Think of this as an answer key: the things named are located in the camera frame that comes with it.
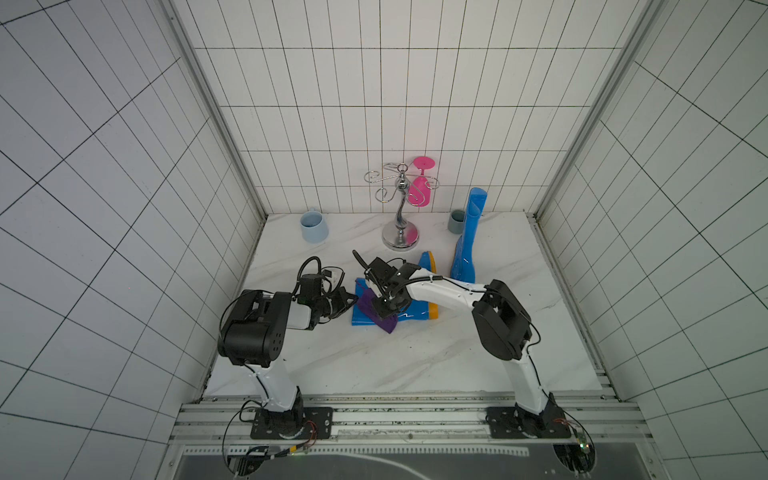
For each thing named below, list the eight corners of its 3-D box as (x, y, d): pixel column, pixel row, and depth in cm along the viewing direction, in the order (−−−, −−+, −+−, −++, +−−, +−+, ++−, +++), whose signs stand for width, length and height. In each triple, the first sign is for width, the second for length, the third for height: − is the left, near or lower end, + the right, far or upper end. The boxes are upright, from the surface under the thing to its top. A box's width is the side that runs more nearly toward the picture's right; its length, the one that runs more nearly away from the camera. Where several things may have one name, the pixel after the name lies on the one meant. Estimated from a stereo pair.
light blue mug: (298, 234, 117) (293, 220, 110) (316, 221, 121) (312, 207, 115) (315, 246, 113) (310, 233, 106) (332, 233, 117) (329, 219, 111)
